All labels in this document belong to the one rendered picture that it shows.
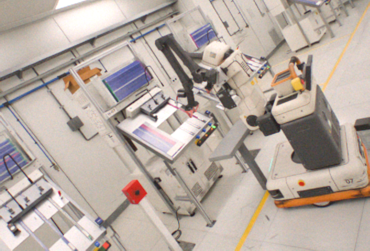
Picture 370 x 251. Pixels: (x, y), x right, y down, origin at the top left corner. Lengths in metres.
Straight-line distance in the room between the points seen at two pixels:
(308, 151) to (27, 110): 3.37
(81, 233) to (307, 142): 1.65
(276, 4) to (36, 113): 5.30
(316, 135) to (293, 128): 0.14
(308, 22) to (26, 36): 5.40
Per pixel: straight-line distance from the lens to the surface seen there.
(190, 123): 2.71
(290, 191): 2.16
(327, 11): 8.03
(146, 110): 2.78
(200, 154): 3.00
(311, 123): 1.86
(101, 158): 4.18
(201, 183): 2.98
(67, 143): 4.07
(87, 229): 2.15
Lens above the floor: 1.44
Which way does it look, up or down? 9 degrees down
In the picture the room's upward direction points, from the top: 33 degrees counter-clockwise
